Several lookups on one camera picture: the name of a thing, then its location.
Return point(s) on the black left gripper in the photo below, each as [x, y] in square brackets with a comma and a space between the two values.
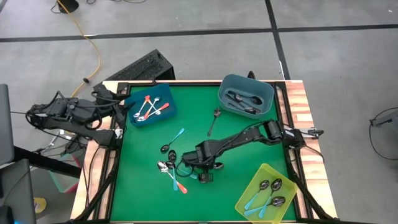
[109, 98]

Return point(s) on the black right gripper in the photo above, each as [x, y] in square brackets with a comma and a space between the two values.
[207, 158]

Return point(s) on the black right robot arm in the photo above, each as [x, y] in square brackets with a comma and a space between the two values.
[242, 137]

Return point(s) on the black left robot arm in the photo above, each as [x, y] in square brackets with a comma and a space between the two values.
[68, 112]

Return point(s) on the blue rectangular tray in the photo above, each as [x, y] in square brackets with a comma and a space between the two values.
[164, 90]

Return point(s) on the black perforated computer case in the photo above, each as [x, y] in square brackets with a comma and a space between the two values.
[146, 67]

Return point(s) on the black desk beam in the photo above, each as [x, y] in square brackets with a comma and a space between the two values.
[46, 161]

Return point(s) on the yellow translucent tray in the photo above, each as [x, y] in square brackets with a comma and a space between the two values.
[287, 190]

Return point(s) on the teal grey oval bin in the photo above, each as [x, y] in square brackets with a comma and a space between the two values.
[264, 88]

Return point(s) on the small black clamp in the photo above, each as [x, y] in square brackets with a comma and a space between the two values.
[252, 75]

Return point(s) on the black round stand base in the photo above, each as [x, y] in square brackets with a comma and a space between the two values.
[68, 4]

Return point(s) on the light grey panel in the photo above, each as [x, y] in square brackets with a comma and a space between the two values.
[6, 124]

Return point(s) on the yellow round floor sticker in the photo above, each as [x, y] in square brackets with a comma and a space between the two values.
[40, 205]

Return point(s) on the dark grey panel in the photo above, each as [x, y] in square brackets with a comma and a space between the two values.
[15, 193]

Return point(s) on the black aluminium table frame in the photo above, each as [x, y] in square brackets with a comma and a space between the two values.
[192, 83]

